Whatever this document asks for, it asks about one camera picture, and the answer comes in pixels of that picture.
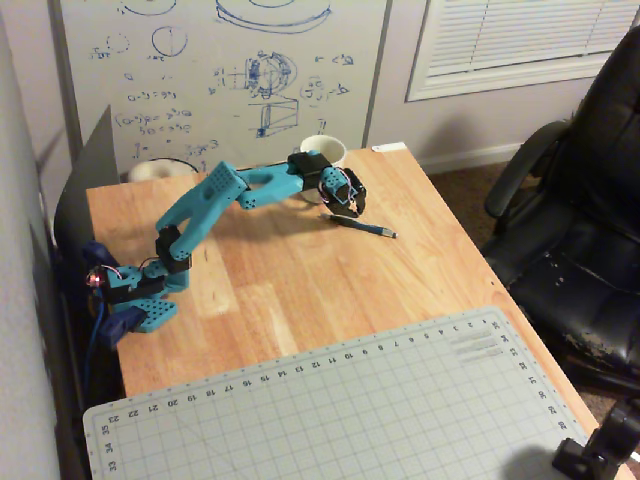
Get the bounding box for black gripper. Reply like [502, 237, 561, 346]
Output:
[319, 167, 370, 220]

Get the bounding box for dark blue pen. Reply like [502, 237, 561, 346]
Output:
[326, 212, 399, 240]

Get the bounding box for cream ceramic mug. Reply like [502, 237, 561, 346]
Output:
[298, 134, 348, 205]

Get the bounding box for white tape roll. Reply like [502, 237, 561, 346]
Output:
[127, 157, 199, 184]

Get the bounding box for whiteboard with blue drawings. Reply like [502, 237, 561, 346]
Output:
[47, 0, 394, 177]

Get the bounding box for grey gridded cutting mat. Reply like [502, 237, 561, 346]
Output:
[81, 305, 592, 480]

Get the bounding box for black leather office chair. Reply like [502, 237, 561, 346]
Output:
[481, 21, 640, 402]

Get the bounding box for white window blinds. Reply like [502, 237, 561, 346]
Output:
[405, 0, 640, 103]

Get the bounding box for grey flat panel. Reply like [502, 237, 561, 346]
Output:
[53, 103, 122, 252]

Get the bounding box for dark blue table clamp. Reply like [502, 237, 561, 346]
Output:
[81, 240, 147, 350]

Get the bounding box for wrist servo wire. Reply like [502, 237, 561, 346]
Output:
[319, 168, 354, 205]

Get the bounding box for blue usb cable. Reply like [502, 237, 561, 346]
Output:
[83, 293, 110, 404]

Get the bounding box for black camera stand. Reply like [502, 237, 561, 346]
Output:
[551, 398, 640, 480]

